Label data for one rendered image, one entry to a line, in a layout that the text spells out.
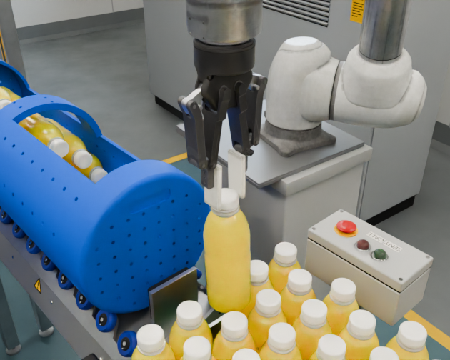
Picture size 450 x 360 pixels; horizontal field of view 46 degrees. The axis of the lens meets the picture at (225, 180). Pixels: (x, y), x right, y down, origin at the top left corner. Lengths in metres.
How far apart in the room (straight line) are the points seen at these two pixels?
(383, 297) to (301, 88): 0.61
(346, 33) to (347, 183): 1.11
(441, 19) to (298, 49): 1.38
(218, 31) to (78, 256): 0.46
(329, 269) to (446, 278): 1.74
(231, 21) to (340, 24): 1.93
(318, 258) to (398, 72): 0.51
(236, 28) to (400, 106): 0.79
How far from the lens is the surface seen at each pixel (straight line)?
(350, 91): 1.33
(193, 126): 0.65
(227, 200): 0.74
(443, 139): 3.86
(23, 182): 1.06
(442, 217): 3.13
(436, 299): 2.59
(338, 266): 0.99
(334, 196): 1.51
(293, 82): 1.35
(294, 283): 0.88
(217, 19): 0.60
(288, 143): 1.41
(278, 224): 1.42
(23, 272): 1.32
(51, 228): 0.96
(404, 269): 0.94
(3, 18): 2.24
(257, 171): 1.32
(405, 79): 1.33
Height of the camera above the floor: 1.69
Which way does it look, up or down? 32 degrees down
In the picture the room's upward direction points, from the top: straight up
